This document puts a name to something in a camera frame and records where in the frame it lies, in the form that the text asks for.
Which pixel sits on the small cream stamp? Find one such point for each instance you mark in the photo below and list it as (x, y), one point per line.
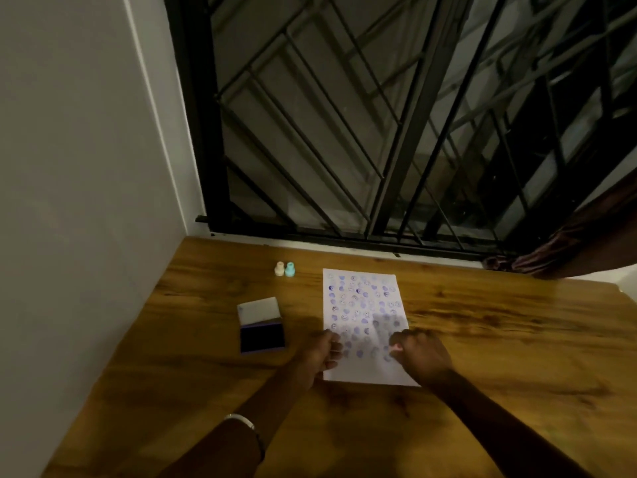
(279, 269)

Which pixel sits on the black metal window grille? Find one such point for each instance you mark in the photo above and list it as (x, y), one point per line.
(398, 144)

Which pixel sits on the person's right fingers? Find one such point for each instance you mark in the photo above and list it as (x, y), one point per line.
(402, 339)

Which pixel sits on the brown curtain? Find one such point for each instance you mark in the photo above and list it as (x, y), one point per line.
(587, 238)

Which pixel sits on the open purple ink pad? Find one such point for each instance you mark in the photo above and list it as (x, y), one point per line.
(261, 328)

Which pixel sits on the person's left forearm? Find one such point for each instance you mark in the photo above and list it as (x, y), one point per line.
(259, 423)

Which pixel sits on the white paper with purple stamps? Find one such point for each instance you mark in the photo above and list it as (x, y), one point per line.
(361, 303)

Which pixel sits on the person's right forearm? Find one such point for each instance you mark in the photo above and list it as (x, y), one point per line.
(497, 433)

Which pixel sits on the person's left fingers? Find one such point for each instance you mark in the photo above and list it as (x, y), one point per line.
(335, 353)

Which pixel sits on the person's right hand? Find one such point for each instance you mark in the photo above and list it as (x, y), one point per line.
(425, 358)

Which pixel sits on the small teal stamp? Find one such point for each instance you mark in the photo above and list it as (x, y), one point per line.
(290, 269)

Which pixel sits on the person's left hand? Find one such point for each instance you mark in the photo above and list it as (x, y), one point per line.
(316, 355)

